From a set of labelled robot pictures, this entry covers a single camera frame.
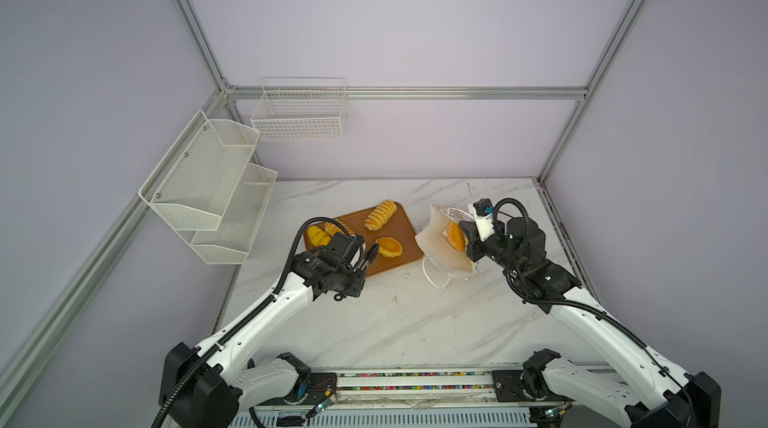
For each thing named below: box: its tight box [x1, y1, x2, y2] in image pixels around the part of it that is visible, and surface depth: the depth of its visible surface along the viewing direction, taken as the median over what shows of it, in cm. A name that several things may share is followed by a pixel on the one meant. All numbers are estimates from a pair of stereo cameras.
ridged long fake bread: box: [363, 200, 397, 231], surface depth 106 cm
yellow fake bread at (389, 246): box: [375, 237, 403, 258], surface depth 97 cm
